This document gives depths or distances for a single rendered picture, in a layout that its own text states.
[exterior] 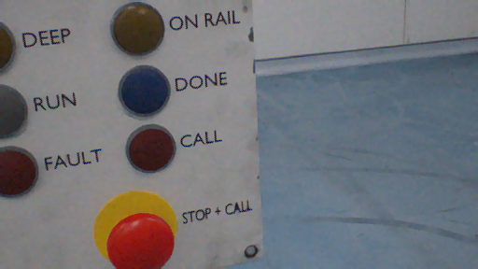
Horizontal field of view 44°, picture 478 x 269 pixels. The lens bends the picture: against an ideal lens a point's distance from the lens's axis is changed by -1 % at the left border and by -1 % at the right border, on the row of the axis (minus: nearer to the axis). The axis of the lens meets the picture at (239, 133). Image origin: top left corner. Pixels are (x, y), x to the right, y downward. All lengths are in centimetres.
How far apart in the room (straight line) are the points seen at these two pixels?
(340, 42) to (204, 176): 375
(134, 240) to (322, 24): 372
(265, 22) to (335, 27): 49
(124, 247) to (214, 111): 10
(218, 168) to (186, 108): 5
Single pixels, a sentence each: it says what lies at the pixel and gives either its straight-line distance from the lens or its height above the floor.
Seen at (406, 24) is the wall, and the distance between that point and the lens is 430.
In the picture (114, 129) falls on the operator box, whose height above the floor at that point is 92.
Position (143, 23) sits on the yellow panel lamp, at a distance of 33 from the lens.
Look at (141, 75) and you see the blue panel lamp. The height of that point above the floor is 95.
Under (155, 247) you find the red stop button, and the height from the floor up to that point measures 85.
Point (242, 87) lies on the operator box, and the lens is 37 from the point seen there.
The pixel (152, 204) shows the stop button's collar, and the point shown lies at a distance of 37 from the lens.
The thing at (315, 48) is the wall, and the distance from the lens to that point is 405.
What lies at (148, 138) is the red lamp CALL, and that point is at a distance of 35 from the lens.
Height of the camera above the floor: 104
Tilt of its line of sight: 21 degrees down
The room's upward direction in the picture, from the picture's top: 3 degrees counter-clockwise
